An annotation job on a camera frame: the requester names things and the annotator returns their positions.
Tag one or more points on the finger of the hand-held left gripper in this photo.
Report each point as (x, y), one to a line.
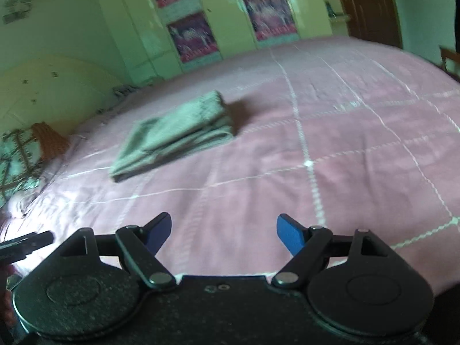
(28, 242)

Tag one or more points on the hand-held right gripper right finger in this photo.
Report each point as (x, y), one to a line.
(289, 233)

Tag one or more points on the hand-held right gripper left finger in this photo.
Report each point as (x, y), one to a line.
(160, 230)

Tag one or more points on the grey-green towel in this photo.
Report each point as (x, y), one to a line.
(172, 136)

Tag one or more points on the person's left hand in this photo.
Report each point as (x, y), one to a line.
(6, 305)

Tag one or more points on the patterned pillow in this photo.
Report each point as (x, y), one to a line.
(18, 165)

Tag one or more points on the orange tassel cushion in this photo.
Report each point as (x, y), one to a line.
(52, 142)

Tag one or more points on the pink checked bedspread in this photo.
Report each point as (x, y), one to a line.
(323, 133)

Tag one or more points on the patterned bed sheet edge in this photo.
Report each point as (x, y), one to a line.
(125, 90)

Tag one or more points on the cream headboard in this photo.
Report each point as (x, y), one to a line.
(54, 90)

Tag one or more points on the pale green wardrobe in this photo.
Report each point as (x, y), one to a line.
(230, 18)

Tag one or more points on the wooden chair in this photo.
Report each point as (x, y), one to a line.
(449, 59)

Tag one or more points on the dark brown wooden door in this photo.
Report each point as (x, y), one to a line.
(370, 7)

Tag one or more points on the wall sticker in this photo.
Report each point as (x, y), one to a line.
(18, 7)

